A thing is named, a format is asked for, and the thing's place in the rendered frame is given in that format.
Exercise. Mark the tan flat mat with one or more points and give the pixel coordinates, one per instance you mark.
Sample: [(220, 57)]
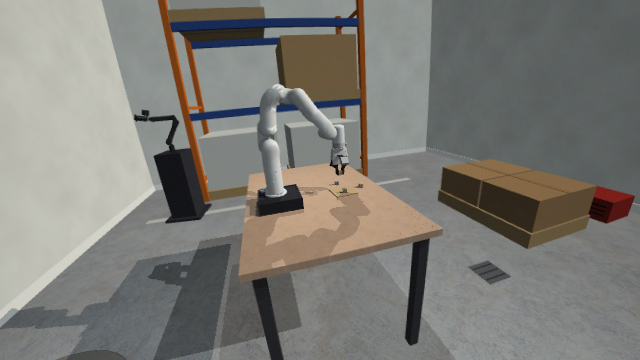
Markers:
[(338, 192)]

